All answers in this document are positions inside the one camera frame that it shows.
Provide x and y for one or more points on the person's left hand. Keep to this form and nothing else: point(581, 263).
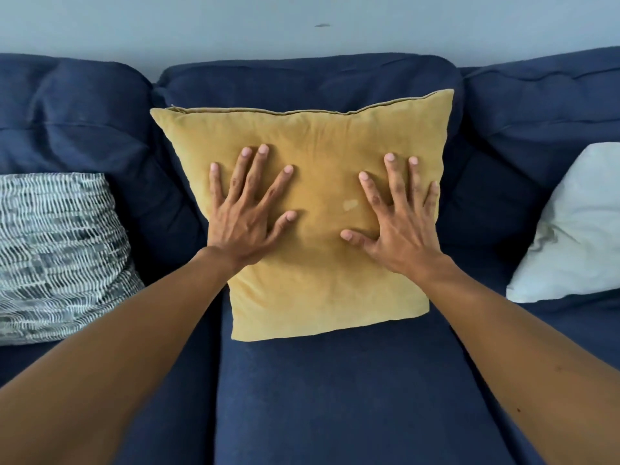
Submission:
point(237, 232)

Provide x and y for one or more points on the person's right hand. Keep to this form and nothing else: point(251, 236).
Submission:
point(409, 242)

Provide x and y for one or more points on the mustard yellow velvet pillow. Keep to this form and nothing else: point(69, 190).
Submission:
point(315, 295)

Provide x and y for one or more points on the dark blue fabric sofa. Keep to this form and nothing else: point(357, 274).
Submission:
point(339, 397)

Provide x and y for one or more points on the black white patterned pillow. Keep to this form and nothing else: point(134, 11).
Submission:
point(58, 246)

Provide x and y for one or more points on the person's right forearm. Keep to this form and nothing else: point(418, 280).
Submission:
point(523, 353)

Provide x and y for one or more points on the person's left forearm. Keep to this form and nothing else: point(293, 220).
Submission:
point(106, 358)

